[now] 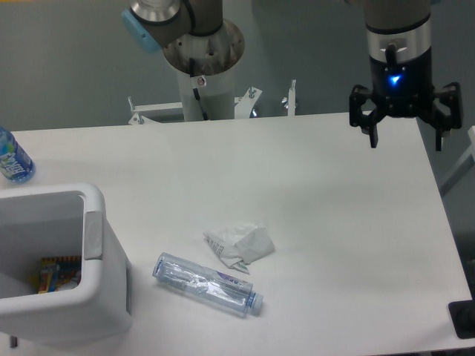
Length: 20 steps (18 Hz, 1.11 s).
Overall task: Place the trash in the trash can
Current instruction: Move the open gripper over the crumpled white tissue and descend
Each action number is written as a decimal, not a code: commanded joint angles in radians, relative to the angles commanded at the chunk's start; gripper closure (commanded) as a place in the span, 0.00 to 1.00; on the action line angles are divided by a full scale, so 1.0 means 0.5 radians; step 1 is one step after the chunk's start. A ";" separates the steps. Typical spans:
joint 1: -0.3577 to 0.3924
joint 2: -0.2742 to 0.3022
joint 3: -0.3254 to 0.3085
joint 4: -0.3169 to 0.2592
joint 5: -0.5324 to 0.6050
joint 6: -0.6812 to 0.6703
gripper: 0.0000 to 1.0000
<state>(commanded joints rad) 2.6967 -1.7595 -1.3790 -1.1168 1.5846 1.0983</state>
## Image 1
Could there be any clear plastic bottle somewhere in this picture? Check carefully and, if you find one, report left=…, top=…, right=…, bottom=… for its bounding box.
left=152, top=253, right=263, bottom=317

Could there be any white plastic trash can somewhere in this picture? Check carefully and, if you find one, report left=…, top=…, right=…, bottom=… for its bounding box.
left=1, top=183, right=132, bottom=343

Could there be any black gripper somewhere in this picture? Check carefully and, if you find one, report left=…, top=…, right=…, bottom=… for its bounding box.
left=348, top=47, right=463, bottom=152

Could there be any white metal frame bracket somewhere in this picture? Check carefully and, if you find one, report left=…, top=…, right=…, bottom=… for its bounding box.
left=128, top=96, right=184, bottom=125

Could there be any white paper wrapper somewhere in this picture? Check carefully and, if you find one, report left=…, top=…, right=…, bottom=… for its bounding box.
left=203, top=222, right=275, bottom=274

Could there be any blue labelled water bottle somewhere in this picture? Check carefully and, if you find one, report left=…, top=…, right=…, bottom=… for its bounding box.
left=1, top=127, right=36, bottom=183

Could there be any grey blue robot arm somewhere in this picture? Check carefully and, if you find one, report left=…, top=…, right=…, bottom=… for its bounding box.
left=121, top=1, right=463, bottom=148

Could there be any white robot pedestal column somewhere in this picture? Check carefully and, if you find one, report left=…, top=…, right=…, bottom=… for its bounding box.
left=175, top=69, right=235, bottom=122

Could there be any black clamp at table edge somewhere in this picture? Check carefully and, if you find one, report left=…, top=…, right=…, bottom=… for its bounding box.
left=448, top=300, right=474, bottom=340

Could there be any white upright bracket post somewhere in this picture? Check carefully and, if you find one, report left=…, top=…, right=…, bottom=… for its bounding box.
left=281, top=79, right=298, bottom=116

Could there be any white frame leg right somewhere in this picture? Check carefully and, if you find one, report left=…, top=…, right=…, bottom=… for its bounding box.
left=439, top=126, right=474, bottom=197

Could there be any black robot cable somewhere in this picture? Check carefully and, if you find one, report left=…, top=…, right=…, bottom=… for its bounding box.
left=188, top=56, right=209, bottom=122

